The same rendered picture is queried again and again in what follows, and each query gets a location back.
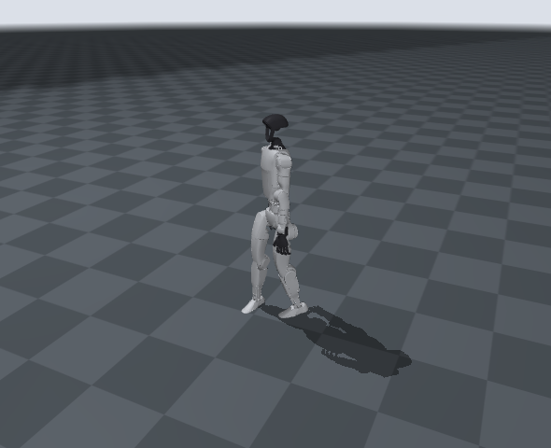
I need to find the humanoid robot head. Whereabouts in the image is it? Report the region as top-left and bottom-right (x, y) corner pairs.
(262, 114), (289, 149)

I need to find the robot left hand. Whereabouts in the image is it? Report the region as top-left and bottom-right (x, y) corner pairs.
(273, 226), (291, 255)

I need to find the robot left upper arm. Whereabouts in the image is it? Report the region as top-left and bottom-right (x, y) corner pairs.
(274, 153), (292, 202)

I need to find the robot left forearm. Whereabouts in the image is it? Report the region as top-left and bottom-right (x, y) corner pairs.
(277, 192), (290, 234)

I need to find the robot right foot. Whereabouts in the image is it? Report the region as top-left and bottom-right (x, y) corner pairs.
(242, 295), (265, 314)

